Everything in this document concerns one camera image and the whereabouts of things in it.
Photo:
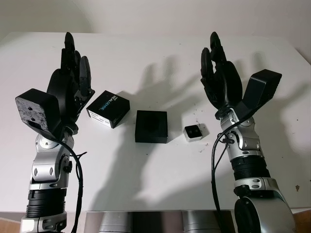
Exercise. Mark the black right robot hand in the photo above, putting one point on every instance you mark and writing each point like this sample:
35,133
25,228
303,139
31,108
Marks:
228,82

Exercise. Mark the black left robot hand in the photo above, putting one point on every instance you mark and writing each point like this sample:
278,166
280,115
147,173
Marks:
58,87

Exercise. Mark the black labelled box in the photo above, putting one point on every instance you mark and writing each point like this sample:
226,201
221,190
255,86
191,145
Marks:
107,106

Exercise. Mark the small silver depth camera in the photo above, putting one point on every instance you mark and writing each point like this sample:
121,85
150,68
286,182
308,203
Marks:
193,133

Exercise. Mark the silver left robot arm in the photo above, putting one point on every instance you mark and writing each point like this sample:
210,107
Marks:
46,165

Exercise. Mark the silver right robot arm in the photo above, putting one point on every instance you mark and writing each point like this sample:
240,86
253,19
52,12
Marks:
250,145

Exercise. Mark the silver robot leg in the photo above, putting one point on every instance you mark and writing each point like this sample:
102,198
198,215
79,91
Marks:
196,222
114,223

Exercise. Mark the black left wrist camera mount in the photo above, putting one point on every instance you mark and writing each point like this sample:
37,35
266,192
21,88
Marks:
36,109

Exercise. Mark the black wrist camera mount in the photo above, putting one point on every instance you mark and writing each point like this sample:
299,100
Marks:
262,85
36,109

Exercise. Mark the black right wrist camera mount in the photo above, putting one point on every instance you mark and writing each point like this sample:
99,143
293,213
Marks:
262,85

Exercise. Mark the black camera box base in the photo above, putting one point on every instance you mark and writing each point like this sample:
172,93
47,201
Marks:
150,126

